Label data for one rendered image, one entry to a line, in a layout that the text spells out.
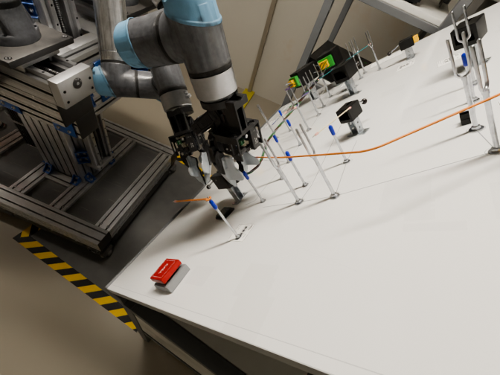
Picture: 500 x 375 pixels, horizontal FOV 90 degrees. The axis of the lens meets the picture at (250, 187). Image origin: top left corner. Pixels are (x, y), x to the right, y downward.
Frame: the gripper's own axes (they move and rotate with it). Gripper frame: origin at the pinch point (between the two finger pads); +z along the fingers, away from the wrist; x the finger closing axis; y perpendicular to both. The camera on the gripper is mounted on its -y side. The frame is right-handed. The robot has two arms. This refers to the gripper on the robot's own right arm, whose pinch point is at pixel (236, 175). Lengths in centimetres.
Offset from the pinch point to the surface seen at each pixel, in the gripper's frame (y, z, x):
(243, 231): 9.3, 3.4, -10.5
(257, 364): 12, 46, -25
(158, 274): 0.1, 3.9, -26.6
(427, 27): 19, -3, 97
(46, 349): -86, 78, -76
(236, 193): -3.1, 7.5, 0.4
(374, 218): 31.6, -7.1, -5.3
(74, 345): -79, 83, -68
